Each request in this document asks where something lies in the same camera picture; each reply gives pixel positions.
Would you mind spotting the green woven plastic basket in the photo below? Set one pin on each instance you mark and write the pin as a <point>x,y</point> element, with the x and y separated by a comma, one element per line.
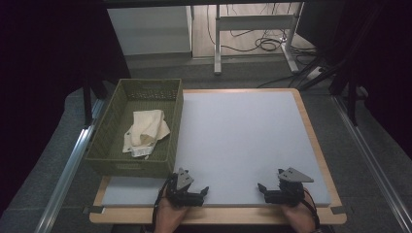
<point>103,152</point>

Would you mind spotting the grey foam mat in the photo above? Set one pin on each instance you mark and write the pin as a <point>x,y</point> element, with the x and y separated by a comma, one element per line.
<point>243,129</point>

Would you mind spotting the black metal stand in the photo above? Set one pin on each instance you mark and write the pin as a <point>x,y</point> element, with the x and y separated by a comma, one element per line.
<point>351,103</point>
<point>86,103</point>

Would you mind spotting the cream cloth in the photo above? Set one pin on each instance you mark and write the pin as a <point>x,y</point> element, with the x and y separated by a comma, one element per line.
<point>147,127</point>

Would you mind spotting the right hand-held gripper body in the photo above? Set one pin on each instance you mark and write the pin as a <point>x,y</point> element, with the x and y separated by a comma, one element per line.
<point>291,192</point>

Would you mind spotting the aluminium rail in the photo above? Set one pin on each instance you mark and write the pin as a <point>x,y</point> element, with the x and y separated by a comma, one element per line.
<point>69,171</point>
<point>372,161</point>

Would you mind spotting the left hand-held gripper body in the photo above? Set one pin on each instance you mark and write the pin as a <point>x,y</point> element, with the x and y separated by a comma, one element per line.
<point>181,197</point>

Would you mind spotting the person's left hand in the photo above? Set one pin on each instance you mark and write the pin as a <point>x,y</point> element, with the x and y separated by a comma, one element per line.
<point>168,218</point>

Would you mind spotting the white power strip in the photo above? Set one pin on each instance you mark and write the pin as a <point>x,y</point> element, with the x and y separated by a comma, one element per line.
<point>315,73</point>

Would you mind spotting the dark curtain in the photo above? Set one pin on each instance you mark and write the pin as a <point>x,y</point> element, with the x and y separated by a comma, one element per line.
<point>388,64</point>
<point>42,81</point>

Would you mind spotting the white desk frame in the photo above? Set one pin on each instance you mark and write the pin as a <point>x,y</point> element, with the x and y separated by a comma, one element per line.
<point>252,22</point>

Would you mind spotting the white cabinet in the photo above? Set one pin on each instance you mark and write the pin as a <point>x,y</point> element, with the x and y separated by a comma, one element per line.
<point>149,30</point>

